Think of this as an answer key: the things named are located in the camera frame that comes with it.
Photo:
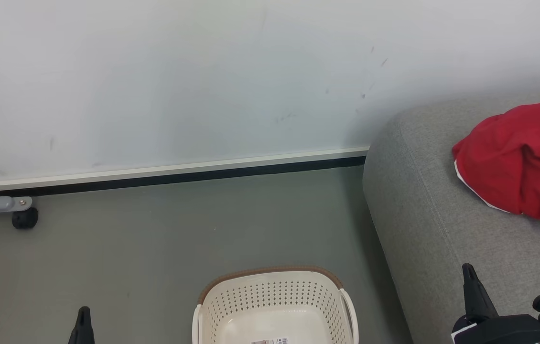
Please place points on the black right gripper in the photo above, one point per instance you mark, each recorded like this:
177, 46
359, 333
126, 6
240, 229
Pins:
499, 332

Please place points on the white perforated laundry basket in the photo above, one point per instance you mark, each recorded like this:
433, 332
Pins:
275, 296

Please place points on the grey fabric sofa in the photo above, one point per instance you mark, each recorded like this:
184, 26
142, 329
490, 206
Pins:
442, 215

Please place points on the white barcode sticker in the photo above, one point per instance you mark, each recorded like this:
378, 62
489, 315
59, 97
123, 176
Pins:
270, 341

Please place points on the white and black baseboard strip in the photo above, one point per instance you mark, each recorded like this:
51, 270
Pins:
179, 171

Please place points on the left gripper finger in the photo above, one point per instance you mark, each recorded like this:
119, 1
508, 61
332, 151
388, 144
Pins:
82, 329

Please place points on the black caster wheel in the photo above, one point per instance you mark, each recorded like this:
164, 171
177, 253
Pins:
25, 219

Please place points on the red shirt with white collar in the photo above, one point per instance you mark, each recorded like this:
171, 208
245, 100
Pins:
513, 157

